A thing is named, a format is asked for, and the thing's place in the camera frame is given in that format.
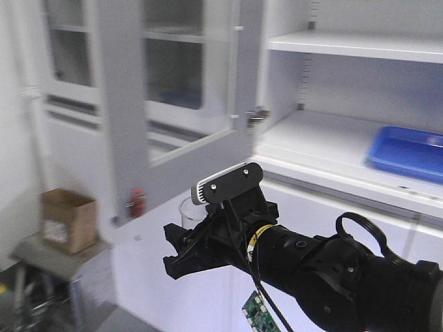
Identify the open cardboard box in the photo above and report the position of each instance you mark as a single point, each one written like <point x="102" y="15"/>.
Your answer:
<point x="69" y="220"/>

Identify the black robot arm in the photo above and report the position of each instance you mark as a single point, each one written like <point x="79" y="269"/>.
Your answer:
<point x="350" y="281"/>

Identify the clear glass beaker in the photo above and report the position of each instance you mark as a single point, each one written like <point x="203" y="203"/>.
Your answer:
<point x="191" y="214"/>

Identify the lower cabinet shelf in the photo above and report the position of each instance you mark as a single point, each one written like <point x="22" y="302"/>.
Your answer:
<point x="330" y="152"/>

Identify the grey cabinet door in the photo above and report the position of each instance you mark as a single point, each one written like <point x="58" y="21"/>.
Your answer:
<point x="180" y="82"/>

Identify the cabinet shelf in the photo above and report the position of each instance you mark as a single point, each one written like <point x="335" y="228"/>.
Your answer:
<point x="330" y="152"/>
<point x="394" y="46"/>

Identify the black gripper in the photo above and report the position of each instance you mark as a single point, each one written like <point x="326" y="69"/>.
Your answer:
<point x="221" y="239"/>

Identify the blue plastic tray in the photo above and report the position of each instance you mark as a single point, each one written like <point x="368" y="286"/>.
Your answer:
<point x="407" y="152"/>

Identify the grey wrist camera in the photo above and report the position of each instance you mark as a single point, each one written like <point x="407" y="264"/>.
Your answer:
<point x="226" y="184"/>

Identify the red bottle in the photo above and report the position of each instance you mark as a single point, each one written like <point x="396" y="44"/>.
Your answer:
<point x="135" y="207"/>

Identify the grey metal cart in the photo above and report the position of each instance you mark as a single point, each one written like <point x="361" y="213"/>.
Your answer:
<point x="57" y="291"/>

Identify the upper cabinet shelf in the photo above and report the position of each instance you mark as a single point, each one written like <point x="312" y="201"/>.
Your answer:
<point x="394" y="46"/>

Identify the green circuit board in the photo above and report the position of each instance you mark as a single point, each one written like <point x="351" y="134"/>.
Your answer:
<point x="257" y="314"/>

